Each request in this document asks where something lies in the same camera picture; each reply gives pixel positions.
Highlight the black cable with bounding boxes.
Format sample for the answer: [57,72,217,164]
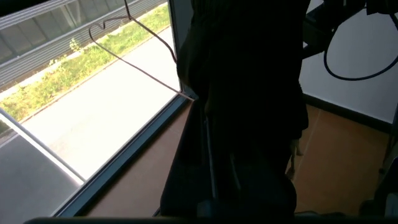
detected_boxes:
[323,12,398,82]

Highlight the black shorts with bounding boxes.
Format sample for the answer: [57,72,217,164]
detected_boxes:
[175,0,312,203]

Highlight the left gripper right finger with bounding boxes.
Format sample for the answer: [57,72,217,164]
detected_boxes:
[231,154,296,217]

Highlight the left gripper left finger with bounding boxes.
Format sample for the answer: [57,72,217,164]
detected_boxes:
[160,104,217,217]

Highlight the pink clothes hanger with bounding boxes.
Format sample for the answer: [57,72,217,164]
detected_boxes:
[88,0,195,102]

